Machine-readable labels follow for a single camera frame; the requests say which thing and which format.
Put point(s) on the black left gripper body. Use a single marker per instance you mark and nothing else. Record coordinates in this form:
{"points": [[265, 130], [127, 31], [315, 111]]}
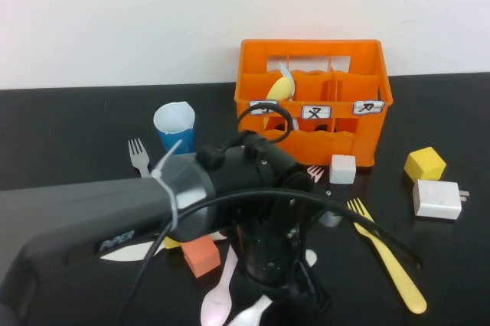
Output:
{"points": [[272, 253]]}

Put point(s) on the white plastic cutlery piece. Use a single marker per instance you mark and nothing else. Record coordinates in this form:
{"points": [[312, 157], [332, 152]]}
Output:
{"points": [[250, 312]]}

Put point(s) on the white plug charger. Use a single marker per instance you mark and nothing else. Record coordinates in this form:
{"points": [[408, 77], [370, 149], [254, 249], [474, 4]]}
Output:
{"points": [[436, 199]]}

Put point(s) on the paper label marked knife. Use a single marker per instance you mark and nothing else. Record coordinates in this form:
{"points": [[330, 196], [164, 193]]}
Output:
{"points": [[368, 107]]}

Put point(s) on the paper label marked spoon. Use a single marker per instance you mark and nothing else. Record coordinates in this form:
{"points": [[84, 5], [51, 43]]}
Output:
{"points": [[270, 103]]}

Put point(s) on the yellow plastic fork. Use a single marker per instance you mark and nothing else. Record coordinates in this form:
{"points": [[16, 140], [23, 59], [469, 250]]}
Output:
{"points": [[398, 276]]}

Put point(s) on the light blue plastic fork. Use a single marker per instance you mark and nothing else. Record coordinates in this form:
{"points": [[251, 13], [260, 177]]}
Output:
{"points": [[289, 79]]}

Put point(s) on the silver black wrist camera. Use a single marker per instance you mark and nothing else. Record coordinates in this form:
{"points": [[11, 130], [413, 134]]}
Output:
{"points": [[330, 219]]}

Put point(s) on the white foam cube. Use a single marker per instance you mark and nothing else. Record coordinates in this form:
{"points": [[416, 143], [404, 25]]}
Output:
{"points": [[342, 169]]}

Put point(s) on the orange plastic cutlery holder crate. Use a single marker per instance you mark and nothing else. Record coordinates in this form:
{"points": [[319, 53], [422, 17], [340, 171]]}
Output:
{"points": [[344, 146]]}

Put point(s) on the blue paper cone cup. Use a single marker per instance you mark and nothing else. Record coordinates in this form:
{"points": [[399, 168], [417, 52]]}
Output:
{"points": [[174, 119]]}

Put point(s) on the white plastic knife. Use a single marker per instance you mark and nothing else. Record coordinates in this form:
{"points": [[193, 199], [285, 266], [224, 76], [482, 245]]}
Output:
{"points": [[126, 254]]}

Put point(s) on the yellow plastic spoon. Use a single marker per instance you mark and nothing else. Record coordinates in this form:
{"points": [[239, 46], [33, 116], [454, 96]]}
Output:
{"points": [[279, 88]]}

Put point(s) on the paper label marked fork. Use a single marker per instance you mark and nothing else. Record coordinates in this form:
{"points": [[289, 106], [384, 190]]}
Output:
{"points": [[316, 112]]}

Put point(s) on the grey plastic fork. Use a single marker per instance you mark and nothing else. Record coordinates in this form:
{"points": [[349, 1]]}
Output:
{"points": [[139, 159]]}

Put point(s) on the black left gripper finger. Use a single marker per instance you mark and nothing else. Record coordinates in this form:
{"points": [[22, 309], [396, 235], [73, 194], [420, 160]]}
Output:
{"points": [[314, 289], [291, 297]]}

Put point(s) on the pink plastic spoon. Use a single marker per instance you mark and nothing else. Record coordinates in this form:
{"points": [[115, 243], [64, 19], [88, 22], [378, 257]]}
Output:
{"points": [[216, 307]]}

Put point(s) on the pink plastic fork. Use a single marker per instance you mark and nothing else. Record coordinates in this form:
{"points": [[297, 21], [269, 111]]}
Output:
{"points": [[315, 173]]}

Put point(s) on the orange foam cube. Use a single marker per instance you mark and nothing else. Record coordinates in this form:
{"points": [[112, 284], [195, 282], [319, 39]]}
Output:
{"points": [[201, 259]]}

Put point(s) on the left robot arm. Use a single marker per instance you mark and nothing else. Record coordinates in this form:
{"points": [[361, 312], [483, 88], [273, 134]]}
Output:
{"points": [[76, 219]]}

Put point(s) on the white zip tie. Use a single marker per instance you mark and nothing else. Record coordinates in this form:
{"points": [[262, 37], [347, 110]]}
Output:
{"points": [[166, 157]]}

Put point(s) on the yellow foam cube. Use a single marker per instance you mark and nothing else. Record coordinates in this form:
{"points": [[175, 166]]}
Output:
{"points": [[425, 165], [171, 243]]}

